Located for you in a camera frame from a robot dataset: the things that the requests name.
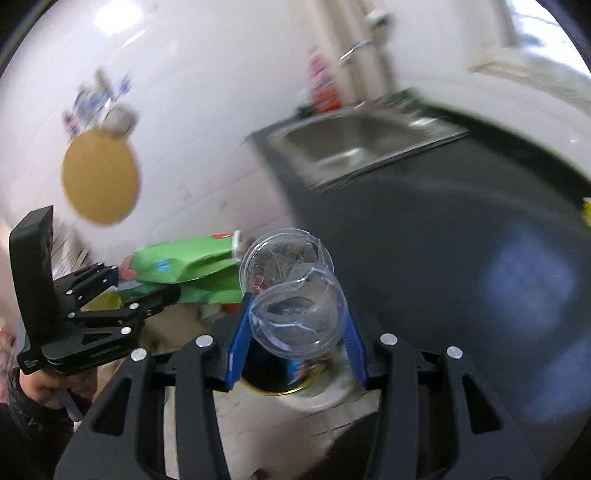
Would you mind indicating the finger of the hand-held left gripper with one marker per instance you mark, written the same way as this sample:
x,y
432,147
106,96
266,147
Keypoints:
x,y
147,304
92,279

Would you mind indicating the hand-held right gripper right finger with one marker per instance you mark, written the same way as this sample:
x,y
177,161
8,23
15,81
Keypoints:
x,y
356,355

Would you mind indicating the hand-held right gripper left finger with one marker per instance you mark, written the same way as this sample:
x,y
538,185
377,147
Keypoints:
x,y
236,350

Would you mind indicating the round bin with yellow rim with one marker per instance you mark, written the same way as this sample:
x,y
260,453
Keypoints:
x,y
323,392

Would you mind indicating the green snack packet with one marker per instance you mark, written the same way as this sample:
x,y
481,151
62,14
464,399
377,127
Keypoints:
x,y
184,265

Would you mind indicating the crushed clear plastic cup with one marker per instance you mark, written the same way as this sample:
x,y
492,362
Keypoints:
x,y
300,318

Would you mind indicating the person's left forearm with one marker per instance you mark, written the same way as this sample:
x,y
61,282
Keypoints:
x,y
32,438

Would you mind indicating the person's left hand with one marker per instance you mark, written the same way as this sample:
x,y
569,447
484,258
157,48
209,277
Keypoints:
x,y
46,385

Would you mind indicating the round wooden cutting board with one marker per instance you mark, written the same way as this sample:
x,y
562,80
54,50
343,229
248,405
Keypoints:
x,y
100,177

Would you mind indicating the steel sink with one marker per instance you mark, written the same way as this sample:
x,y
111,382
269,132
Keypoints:
x,y
364,143

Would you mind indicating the green cloth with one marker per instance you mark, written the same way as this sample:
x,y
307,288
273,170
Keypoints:
x,y
304,110

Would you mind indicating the orange detergent bottle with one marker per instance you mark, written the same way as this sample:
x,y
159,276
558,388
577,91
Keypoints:
x,y
323,83

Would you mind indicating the small yellow item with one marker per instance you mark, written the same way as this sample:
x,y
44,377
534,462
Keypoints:
x,y
587,206

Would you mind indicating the steel faucet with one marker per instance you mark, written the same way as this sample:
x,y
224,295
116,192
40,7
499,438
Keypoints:
x,y
376,50

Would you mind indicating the grey wall hanger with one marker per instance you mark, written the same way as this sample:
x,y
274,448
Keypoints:
x,y
121,120

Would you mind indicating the blue wall stickers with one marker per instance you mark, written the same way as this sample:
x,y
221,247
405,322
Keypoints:
x,y
87,104

